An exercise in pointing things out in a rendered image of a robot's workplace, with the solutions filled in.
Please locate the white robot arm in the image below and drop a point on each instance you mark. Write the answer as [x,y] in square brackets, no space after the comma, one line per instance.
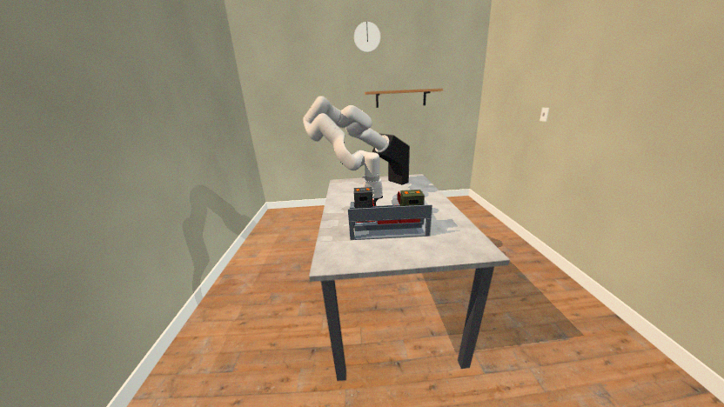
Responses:
[323,118]

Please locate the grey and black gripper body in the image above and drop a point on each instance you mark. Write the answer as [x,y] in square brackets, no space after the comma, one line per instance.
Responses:
[377,191]

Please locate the dark green case with orange latches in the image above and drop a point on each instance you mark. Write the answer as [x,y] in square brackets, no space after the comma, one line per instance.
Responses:
[411,197]

